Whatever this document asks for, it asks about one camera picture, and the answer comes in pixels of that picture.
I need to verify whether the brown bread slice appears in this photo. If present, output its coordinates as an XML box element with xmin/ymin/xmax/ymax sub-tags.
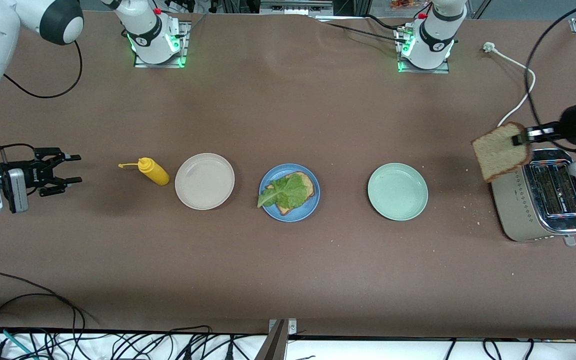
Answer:
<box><xmin>265</xmin><ymin>171</ymin><xmax>316</xmax><ymax>216</ymax></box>
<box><xmin>471</xmin><ymin>122</ymin><xmax>532</xmax><ymax>184</ymax></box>

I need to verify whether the yellow squeeze bottle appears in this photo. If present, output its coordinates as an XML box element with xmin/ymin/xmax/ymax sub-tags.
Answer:
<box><xmin>118</xmin><ymin>157</ymin><xmax>170</xmax><ymax>187</ymax></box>

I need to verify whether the green lettuce leaf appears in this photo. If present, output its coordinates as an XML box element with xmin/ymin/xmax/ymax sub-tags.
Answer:
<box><xmin>257</xmin><ymin>173</ymin><xmax>309</xmax><ymax>210</ymax></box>

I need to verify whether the green round plate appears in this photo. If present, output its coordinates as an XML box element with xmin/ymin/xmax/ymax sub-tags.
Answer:
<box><xmin>367</xmin><ymin>163</ymin><xmax>429</xmax><ymax>222</ymax></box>

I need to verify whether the beige round plate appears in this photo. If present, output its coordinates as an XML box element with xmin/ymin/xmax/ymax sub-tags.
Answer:
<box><xmin>174</xmin><ymin>153</ymin><xmax>236</xmax><ymax>211</ymax></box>

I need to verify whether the blue round plate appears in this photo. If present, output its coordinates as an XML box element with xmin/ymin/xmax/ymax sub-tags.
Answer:
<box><xmin>259</xmin><ymin>163</ymin><xmax>321</xmax><ymax>223</ymax></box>

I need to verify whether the silver two-slot toaster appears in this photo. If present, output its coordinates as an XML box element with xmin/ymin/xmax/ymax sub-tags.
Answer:
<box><xmin>490</xmin><ymin>148</ymin><xmax>576</xmax><ymax>248</ymax></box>

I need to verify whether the grey metal box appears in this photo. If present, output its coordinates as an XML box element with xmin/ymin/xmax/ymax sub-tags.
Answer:
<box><xmin>259</xmin><ymin>0</ymin><xmax>334</xmax><ymax>16</ymax></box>

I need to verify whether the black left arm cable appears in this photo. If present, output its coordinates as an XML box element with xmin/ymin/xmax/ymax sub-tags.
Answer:
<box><xmin>525</xmin><ymin>0</ymin><xmax>576</xmax><ymax>151</ymax></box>

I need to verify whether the white toaster power cord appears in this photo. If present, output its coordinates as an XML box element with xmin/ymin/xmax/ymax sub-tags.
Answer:
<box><xmin>483</xmin><ymin>42</ymin><xmax>537</xmax><ymax>128</ymax></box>

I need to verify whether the black looped cable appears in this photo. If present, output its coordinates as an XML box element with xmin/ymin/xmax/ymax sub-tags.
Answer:
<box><xmin>0</xmin><ymin>271</ymin><xmax>89</xmax><ymax>333</ymax></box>

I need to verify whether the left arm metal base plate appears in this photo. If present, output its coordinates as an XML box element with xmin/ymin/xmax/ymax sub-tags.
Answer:
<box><xmin>397</xmin><ymin>27</ymin><xmax>451</xmax><ymax>75</ymax></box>

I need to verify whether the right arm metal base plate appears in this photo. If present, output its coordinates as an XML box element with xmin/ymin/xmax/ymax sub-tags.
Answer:
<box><xmin>134</xmin><ymin>21</ymin><xmax>189</xmax><ymax>69</ymax></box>

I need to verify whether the teal cable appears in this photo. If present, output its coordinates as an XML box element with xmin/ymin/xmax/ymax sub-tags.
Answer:
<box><xmin>0</xmin><ymin>325</ymin><xmax>36</xmax><ymax>360</ymax></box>

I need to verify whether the aluminium post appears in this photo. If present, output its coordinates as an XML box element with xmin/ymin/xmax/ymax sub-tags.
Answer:
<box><xmin>254</xmin><ymin>320</ymin><xmax>289</xmax><ymax>360</ymax></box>

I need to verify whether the small metal bracket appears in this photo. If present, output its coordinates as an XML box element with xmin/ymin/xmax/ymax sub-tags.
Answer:
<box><xmin>268</xmin><ymin>318</ymin><xmax>298</xmax><ymax>335</ymax></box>

